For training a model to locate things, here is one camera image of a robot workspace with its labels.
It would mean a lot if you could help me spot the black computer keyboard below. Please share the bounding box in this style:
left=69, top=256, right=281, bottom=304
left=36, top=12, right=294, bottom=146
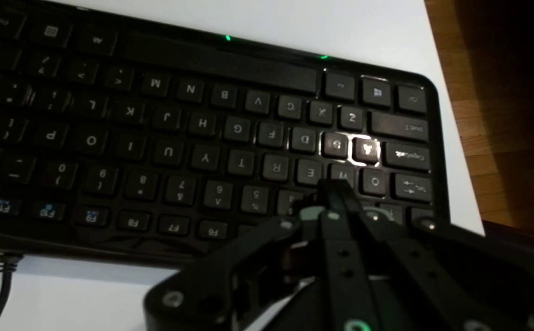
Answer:
left=0, top=0, right=454, bottom=271

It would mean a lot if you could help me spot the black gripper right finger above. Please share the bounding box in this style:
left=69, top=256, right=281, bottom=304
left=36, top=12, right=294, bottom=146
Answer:
left=333, top=183, right=534, bottom=331

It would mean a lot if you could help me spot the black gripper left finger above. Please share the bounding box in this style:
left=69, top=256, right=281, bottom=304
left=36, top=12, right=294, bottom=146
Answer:
left=141, top=181, right=356, bottom=331

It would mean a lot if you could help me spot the black keyboard cable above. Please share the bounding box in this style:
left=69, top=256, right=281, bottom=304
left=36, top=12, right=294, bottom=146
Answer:
left=0, top=249, right=27, bottom=331

